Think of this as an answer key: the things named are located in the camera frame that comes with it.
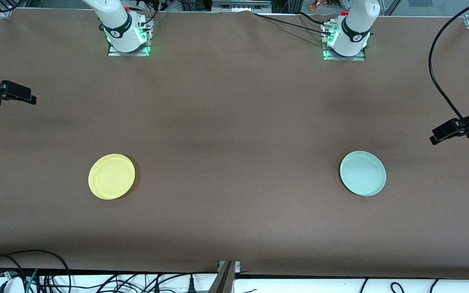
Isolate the pale green round plate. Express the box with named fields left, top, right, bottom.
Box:
left=340, top=151, right=387, bottom=197

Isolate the yellow round plate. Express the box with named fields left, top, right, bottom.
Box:
left=88, top=153, right=136, bottom=200

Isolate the brown table cover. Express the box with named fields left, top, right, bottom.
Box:
left=0, top=8, right=469, bottom=280

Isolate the silver rack device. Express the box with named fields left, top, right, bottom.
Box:
left=212, top=0, right=272, bottom=13

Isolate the aluminium profile beam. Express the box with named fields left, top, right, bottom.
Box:
left=209, top=260, right=241, bottom=293

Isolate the black looping floor cable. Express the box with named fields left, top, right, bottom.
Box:
left=0, top=249, right=71, bottom=293

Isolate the short black table cable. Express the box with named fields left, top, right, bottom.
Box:
left=298, top=13, right=329, bottom=25

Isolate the green cable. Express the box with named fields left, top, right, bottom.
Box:
left=25, top=269, right=40, bottom=293

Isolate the long black table cable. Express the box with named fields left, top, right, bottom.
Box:
left=253, top=11, right=333, bottom=36

